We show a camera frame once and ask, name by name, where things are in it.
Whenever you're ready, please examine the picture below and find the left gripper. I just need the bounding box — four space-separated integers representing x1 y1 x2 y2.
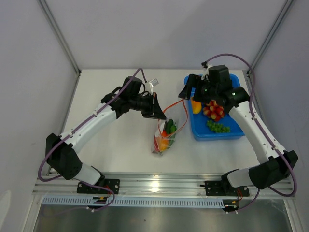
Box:
129 92 166 120

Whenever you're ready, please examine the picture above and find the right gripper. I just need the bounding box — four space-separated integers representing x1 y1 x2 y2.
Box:
179 74 219 104

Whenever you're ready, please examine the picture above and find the yellow orange mango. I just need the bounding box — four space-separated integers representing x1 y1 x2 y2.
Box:
191 97 202 115

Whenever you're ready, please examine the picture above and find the green chili pepper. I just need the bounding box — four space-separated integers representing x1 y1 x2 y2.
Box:
165 119 174 135

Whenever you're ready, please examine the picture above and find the clear zip bag orange zipper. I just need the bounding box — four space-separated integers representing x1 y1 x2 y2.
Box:
151 100 188 156

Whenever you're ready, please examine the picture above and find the red cherry bunch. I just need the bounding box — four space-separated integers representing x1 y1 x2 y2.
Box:
202 100 225 122

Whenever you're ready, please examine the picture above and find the green cucumber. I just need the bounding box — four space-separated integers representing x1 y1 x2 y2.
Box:
168 123 177 146

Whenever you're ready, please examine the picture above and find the red orange mango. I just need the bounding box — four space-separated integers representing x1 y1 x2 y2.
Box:
157 130 169 152

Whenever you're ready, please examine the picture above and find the grey toy fish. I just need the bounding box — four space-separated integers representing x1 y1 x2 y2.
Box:
151 143 163 156

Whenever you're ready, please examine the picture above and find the green grape bunch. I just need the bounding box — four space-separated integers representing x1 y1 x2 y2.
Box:
206 120 230 133

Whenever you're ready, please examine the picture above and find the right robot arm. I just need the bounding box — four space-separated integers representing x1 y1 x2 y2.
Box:
179 65 298 195

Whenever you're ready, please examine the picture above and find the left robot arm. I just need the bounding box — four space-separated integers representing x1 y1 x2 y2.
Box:
45 76 166 193

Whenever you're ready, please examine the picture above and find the blue plastic bin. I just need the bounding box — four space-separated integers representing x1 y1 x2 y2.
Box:
183 73 245 142

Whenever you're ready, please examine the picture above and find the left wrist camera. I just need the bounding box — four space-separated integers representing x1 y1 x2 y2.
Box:
145 78 159 95

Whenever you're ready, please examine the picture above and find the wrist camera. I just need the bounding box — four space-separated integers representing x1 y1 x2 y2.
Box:
201 61 213 80
145 78 159 95

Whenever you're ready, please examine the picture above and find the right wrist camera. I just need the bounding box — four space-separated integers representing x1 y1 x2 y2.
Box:
201 61 213 80

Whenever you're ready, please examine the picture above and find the aluminium mounting rail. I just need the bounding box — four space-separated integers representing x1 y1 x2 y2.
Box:
32 172 296 200

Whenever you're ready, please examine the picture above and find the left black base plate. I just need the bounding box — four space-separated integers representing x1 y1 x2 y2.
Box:
77 178 120 195

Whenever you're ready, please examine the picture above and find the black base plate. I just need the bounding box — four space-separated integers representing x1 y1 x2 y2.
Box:
204 180 250 197
77 178 120 195

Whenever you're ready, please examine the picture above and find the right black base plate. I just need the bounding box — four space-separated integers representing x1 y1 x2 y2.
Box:
204 180 250 197

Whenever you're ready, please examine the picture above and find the white slotted cable duct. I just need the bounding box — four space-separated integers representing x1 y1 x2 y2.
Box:
42 195 225 208

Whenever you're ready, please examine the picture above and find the right aluminium frame post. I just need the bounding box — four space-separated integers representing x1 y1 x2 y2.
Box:
251 0 296 70

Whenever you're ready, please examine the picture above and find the aluminium frame post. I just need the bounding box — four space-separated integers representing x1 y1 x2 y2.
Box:
251 0 296 70
36 0 81 75

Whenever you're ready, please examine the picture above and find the left aluminium frame post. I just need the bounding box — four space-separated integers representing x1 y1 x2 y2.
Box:
36 0 81 75

